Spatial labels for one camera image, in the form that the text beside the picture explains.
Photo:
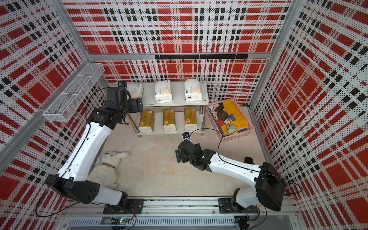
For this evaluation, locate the white wire mesh wall basket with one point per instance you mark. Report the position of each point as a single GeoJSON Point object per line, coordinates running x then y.
{"type": "Point", "coordinates": [66, 104]}

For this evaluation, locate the white two-tier metal shelf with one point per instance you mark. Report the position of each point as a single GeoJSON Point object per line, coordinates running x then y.
{"type": "Point", "coordinates": [178, 104]}

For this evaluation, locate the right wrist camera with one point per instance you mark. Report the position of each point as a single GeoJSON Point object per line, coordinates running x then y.
{"type": "Point", "coordinates": [186, 136]}

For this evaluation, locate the black wall hook rail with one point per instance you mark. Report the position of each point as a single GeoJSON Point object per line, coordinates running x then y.
{"type": "Point", "coordinates": [201, 56]}

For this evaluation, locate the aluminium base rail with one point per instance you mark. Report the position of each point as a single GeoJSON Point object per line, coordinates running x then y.
{"type": "Point", "coordinates": [193, 212]}

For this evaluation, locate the green circuit board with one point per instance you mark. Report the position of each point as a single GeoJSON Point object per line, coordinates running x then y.
{"type": "Point", "coordinates": [119, 221]}

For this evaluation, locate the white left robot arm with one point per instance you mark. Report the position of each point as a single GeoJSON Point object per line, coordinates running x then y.
{"type": "Point", "coordinates": [71, 180]}

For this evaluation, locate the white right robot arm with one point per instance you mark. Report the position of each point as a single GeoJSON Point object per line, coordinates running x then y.
{"type": "Point", "coordinates": [266, 186]}

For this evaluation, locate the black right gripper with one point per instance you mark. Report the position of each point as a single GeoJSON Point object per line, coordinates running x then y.
{"type": "Point", "coordinates": [183, 158]}

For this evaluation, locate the small black floor object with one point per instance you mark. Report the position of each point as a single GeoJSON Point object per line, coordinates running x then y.
{"type": "Point", "coordinates": [249, 160]}

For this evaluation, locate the white plush toy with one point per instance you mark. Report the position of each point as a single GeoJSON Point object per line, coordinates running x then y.
{"type": "Point", "coordinates": [104, 172]}

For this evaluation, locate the pink plastic basket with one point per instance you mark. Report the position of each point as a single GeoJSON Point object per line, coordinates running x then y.
{"type": "Point", "coordinates": [212, 118]}

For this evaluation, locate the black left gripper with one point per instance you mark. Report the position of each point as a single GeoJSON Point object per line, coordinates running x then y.
{"type": "Point", "coordinates": [134, 103]}

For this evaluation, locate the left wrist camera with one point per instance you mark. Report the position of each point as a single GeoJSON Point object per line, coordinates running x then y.
{"type": "Point", "coordinates": [122, 84]}

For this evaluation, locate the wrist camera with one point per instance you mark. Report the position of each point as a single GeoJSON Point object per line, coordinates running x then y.
{"type": "Point", "coordinates": [122, 84]}
{"type": "Point", "coordinates": [186, 136]}

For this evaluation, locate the yellow folded shirt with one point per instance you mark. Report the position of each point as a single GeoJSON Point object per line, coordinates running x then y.
{"type": "Point", "coordinates": [230, 118]}

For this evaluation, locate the white tissue pack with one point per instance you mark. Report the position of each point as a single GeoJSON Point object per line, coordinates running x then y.
{"type": "Point", "coordinates": [135, 89]}
{"type": "Point", "coordinates": [163, 93]}
{"type": "Point", "coordinates": [193, 90]}

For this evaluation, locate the gold tissue pack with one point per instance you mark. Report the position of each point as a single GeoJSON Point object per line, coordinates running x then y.
{"type": "Point", "coordinates": [147, 121]}
{"type": "Point", "coordinates": [169, 124]}
{"type": "Point", "coordinates": [190, 119]}

